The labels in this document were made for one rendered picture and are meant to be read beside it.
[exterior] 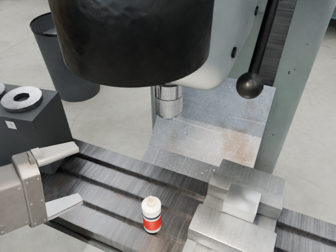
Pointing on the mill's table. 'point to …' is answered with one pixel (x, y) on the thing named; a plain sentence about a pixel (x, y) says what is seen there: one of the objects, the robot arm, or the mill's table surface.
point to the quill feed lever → (257, 56)
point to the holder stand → (31, 122)
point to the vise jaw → (228, 232)
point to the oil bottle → (151, 214)
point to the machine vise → (269, 184)
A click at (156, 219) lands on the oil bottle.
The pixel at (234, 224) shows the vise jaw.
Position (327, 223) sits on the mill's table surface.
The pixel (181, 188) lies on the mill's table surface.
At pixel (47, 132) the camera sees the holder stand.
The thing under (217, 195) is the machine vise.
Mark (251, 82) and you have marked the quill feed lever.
